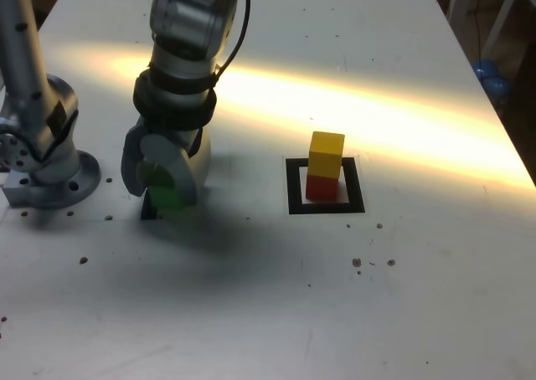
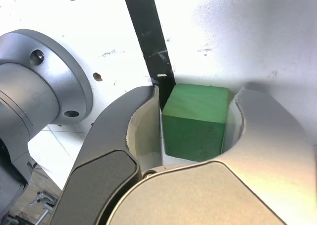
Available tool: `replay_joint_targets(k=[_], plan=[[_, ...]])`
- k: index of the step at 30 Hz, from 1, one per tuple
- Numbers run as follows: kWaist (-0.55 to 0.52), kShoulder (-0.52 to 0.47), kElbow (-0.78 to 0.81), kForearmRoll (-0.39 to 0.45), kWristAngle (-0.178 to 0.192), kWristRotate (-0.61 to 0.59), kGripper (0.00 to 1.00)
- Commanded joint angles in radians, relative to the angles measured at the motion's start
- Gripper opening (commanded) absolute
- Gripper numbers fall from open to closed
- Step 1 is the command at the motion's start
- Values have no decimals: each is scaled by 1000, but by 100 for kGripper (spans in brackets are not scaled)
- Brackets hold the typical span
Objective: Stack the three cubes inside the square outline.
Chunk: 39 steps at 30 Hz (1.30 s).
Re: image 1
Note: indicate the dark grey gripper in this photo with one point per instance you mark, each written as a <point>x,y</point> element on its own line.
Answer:
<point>201,158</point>

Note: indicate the green cube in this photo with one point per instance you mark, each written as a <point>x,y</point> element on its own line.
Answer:
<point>165,196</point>

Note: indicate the red cube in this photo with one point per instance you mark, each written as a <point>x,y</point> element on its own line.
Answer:
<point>320,189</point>

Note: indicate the yellow cube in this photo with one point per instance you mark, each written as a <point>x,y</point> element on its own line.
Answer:
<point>326,154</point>

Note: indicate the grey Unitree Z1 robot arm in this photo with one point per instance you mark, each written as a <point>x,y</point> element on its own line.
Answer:
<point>21,62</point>

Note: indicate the black tape square outline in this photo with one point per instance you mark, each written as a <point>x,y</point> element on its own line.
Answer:
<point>326,209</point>

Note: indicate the black tape strip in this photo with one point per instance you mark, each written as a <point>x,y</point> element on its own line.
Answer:
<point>147,210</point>

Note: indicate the blue round balloon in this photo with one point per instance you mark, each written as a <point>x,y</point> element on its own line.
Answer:
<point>483,68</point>
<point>497,87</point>

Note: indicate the white metal stand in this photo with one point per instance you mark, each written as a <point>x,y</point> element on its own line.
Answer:
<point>503,13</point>

